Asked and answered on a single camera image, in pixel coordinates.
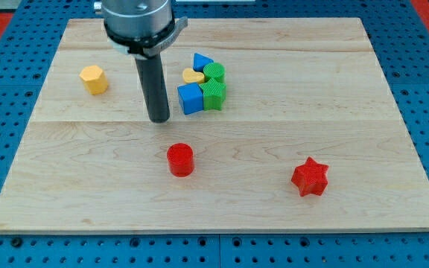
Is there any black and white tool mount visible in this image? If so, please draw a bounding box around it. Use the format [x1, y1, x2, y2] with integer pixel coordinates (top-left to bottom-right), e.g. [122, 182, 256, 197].
[104, 16, 188, 60]

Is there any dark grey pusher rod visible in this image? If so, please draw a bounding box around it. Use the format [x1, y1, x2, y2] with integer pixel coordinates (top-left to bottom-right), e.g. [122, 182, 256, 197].
[136, 54, 170, 123]

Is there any red cylinder block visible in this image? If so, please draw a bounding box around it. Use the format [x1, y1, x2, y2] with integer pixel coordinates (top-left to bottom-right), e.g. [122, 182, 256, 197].
[167, 143, 194, 177]

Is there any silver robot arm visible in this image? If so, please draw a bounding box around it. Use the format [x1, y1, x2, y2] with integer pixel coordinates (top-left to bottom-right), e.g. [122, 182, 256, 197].
[93, 0, 188, 123]

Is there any blue cube block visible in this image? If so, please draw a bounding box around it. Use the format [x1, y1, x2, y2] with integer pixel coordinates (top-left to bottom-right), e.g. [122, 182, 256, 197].
[177, 83, 203, 115]

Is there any yellow heart block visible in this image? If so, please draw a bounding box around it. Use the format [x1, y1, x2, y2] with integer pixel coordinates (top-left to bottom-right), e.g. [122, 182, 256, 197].
[182, 68, 205, 84]

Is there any blue triangle block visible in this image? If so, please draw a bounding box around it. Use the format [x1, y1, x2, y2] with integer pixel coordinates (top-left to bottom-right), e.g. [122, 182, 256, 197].
[192, 53, 214, 72]

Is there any yellow hexagon block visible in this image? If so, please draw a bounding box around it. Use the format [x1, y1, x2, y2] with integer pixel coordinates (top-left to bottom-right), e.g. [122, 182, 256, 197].
[79, 65, 109, 95]

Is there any green cylinder block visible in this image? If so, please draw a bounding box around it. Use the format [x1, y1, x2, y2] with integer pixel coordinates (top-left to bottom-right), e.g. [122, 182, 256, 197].
[203, 63, 226, 83]

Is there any green star block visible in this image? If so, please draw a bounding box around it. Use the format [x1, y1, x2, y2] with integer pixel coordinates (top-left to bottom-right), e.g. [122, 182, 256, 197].
[200, 78, 226, 111]

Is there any light wooden board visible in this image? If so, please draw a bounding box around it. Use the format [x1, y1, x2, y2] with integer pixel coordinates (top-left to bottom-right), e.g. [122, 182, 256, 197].
[0, 18, 429, 235]

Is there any red star block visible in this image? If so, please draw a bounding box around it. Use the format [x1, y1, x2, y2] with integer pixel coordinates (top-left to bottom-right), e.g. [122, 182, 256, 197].
[291, 156, 329, 197]

